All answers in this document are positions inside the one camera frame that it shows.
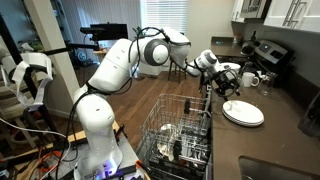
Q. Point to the white upper cabinets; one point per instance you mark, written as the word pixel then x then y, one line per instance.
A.
pixel 302 15

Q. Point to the wooden chair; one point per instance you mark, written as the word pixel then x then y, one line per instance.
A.
pixel 175 71

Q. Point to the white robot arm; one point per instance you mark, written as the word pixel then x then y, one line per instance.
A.
pixel 152 46

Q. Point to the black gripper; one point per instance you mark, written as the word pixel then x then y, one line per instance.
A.
pixel 227 83

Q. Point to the white plate stack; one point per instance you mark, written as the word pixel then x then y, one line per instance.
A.
pixel 241 122

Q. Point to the white mug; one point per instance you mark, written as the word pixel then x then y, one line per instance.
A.
pixel 250 79

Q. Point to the wire dishwasher rack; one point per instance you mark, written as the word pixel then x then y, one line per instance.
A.
pixel 192 149

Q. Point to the stacked white bowls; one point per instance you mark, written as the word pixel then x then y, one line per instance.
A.
pixel 235 69

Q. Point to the clear glass jar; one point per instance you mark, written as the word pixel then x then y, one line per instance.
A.
pixel 266 83

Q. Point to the robot base table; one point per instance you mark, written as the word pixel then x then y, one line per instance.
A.
pixel 105 159

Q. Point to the wooden desk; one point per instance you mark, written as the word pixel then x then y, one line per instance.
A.
pixel 100 52

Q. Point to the metal bowl in rack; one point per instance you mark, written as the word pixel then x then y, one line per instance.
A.
pixel 165 139

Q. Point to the black monitor on stand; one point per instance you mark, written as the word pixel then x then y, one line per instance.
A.
pixel 109 31

